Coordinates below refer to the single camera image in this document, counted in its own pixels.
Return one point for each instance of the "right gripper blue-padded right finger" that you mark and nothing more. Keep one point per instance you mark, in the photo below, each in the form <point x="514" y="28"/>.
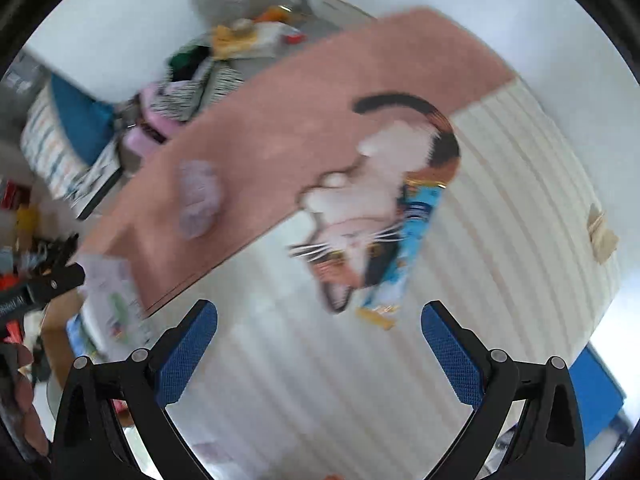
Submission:
<point x="548" y="442"/>

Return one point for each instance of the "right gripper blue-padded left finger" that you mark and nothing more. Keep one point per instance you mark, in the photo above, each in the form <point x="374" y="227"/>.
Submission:
<point x="89" y="442"/>

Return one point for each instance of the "blue long snack pack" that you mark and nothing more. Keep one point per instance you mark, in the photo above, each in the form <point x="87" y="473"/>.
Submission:
<point x="416" y="202"/>

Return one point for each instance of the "cardboard box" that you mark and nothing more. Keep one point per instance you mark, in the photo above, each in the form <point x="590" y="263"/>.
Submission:
<point x="103" y="318"/>

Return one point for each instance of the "plaid folded quilt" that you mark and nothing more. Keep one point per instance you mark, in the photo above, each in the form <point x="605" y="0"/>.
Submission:
<point x="71" y="143"/>

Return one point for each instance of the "pink suitcase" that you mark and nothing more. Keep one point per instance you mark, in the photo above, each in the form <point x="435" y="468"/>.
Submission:
<point x="147" y="130"/>

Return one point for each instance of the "rug label tag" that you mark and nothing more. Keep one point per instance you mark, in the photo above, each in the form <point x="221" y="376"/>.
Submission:
<point x="603" y="240"/>

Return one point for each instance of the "black white patterned bag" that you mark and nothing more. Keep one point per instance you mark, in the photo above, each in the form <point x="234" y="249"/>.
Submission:
<point x="193" y="81"/>

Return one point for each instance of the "pink cat pattern rug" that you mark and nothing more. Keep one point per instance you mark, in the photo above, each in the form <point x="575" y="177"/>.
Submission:
<point x="311" y="155"/>

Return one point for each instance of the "yellow snack bag on chair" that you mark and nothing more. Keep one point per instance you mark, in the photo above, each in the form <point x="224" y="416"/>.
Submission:
<point x="257" y="40"/>

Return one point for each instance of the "grey floor chair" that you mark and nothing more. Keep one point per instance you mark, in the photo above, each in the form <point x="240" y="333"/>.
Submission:
<point x="260" y="0"/>

